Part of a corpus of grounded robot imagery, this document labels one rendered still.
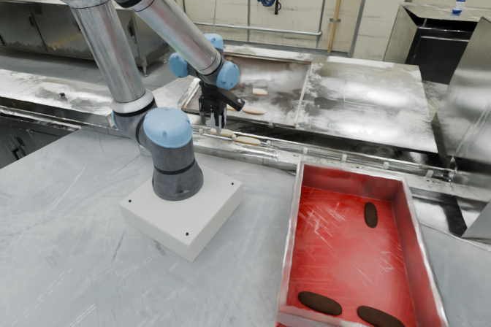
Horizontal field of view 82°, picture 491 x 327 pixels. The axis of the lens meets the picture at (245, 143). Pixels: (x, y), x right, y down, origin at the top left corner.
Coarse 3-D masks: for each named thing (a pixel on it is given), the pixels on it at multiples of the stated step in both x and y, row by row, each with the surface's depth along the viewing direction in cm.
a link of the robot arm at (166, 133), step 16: (160, 112) 74; (176, 112) 75; (144, 128) 72; (160, 128) 70; (176, 128) 70; (144, 144) 75; (160, 144) 70; (176, 144) 71; (192, 144) 77; (160, 160) 74; (176, 160) 74; (192, 160) 79
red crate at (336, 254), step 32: (320, 192) 94; (320, 224) 84; (352, 224) 84; (384, 224) 84; (320, 256) 75; (352, 256) 75; (384, 256) 75; (320, 288) 68; (352, 288) 69; (384, 288) 69; (352, 320) 63; (416, 320) 63
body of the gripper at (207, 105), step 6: (204, 84) 100; (204, 90) 101; (210, 90) 101; (204, 96) 103; (210, 96) 103; (204, 102) 102; (210, 102) 102; (216, 102) 101; (222, 102) 104; (204, 108) 104; (210, 108) 104; (222, 108) 105
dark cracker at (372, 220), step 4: (368, 204) 89; (372, 204) 89; (368, 208) 87; (372, 208) 87; (368, 212) 86; (372, 212) 86; (376, 212) 86; (368, 216) 85; (372, 216) 85; (376, 216) 85; (368, 220) 84; (372, 220) 84; (376, 220) 84; (368, 224) 83; (372, 224) 83; (376, 224) 83
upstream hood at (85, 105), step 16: (0, 80) 138; (16, 80) 138; (32, 80) 138; (0, 96) 126; (16, 96) 125; (32, 96) 125; (48, 96) 125; (64, 96) 126; (80, 96) 126; (96, 96) 126; (112, 96) 126; (48, 112) 123; (64, 112) 120; (80, 112) 116; (96, 112) 115
